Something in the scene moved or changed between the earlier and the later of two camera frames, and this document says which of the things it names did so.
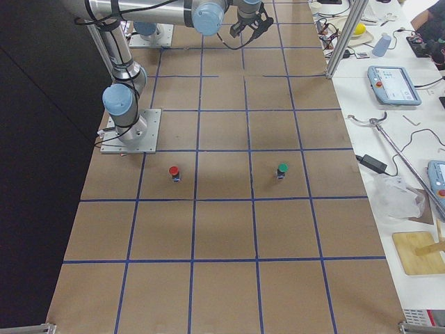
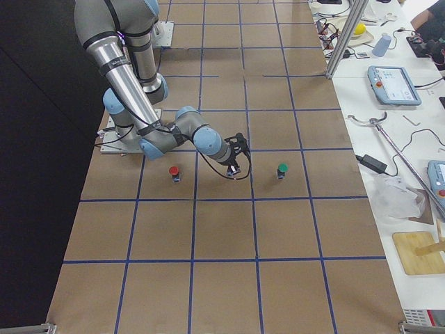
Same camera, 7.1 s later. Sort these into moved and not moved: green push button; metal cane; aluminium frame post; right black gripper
Moved: right black gripper
Not moved: aluminium frame post; green push button; metal cane
